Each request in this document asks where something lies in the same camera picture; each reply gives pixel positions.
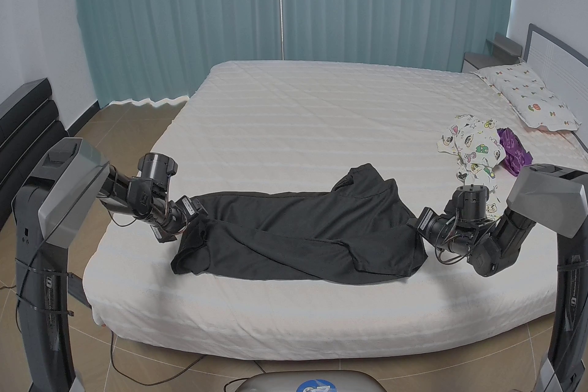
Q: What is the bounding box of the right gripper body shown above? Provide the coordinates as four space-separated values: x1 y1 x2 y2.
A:
408 206 455 249

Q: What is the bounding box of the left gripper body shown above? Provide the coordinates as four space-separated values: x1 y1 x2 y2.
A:
161 196 209 230

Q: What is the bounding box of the black T-shirt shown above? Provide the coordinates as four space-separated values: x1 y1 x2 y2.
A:
171 164 429 285

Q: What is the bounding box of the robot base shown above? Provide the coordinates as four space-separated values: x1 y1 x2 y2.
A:
232 371 386 392

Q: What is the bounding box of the bed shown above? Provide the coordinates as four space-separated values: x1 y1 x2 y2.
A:
78 24 588 356

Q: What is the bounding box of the white printed pyjama garment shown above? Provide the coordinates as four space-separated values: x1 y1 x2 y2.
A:
436 115 506 225

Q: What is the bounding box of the purple garment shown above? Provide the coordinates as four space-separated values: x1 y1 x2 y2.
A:
496 128 533 176

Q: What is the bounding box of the white printed pillow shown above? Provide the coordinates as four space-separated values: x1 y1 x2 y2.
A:
471 62 582 131

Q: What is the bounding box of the grey bedside table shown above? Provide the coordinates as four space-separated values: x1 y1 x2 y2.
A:
462 32 524 73

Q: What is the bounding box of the black chest of drawers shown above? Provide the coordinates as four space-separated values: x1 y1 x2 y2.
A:
0 78 70 225

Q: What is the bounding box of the black cable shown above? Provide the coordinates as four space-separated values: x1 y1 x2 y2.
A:
108 330 258 387

